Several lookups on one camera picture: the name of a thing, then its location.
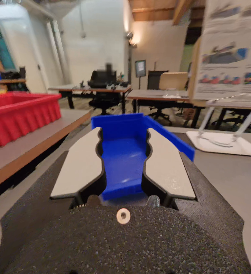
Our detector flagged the instruction sheet on white stand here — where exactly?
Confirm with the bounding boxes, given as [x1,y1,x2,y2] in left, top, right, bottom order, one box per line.
[189,0,251,107]

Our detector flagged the clear acrylic stand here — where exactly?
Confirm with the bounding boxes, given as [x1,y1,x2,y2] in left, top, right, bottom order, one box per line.
[162,89,182,99]

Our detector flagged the wooden-top desk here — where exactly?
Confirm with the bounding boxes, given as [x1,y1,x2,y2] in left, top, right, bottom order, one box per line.
[127,89,206,129]
[48,84,131,114]
[0,79,27,85]

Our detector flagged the wood-edged desk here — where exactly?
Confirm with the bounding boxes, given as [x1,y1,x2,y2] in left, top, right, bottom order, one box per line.
[0,109,92,193]

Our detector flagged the printed instruction sheet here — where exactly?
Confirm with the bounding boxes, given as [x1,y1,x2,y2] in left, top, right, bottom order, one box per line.
[195,0,251,100]

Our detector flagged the black bag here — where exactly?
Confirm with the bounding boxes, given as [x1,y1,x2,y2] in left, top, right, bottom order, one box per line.
[0,67,28,91]

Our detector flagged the small wooden display board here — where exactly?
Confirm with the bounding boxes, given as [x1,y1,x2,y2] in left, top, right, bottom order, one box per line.
[159,72,188,91]

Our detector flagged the red plastic bin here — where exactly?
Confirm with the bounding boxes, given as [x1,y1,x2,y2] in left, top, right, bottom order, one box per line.
[0,92,62,154]

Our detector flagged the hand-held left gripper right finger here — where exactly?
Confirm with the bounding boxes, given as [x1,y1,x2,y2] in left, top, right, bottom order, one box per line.
[141,128,196,206]

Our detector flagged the framed sign on stand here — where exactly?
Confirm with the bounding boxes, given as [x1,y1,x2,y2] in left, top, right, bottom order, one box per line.
[135,60,147,90]

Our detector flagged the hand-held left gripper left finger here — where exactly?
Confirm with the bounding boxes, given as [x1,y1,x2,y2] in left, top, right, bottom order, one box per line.
[50,127,107,208]

